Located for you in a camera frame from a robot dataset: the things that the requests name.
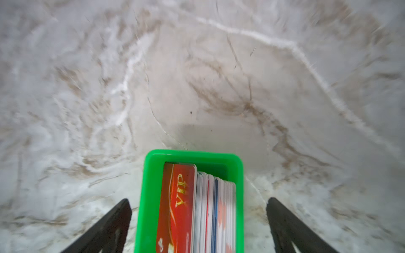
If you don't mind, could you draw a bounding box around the green plastic card tray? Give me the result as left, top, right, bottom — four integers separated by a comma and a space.
134, 149, 244, 253

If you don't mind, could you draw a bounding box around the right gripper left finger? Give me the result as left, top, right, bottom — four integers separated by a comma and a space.
63, 198, 132, 253

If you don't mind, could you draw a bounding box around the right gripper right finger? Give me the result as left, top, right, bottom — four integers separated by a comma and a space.
266, 197, 337, 253

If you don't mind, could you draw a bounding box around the red VIP card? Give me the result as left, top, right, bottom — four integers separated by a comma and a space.
155, 162, 197, 253

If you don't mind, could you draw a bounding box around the stack of cards in tray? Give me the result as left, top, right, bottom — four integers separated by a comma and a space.
191, 172, 236, 253

